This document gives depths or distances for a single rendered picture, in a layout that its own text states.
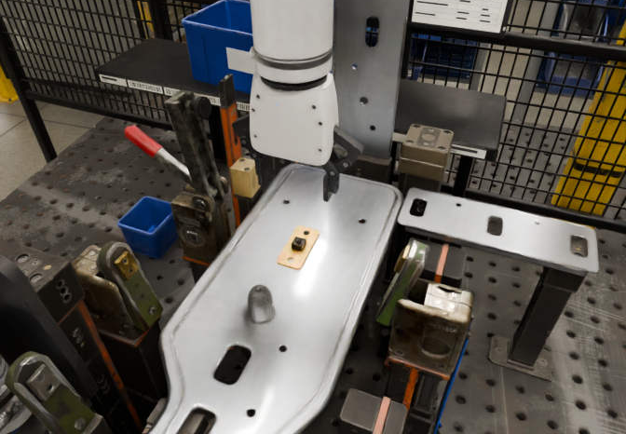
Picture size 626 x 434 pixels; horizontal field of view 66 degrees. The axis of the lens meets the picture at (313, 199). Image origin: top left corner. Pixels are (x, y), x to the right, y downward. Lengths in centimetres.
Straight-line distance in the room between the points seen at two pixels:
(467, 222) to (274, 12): 46
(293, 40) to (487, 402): 71
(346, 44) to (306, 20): 33
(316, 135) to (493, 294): 67
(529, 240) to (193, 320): 50
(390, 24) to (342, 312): 43
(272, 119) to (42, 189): 101
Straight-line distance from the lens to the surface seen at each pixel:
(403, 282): 58
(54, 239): 131
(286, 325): 63
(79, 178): 149
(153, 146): 73
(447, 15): 106
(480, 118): 100
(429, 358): 67
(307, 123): 54
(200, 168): 68
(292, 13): 48
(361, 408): 58
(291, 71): 51
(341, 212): 77
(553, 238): 81
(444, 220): 78
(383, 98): 84
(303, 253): 70
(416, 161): 85
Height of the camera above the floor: 151
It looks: 40 degrees down
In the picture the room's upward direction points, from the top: straight up
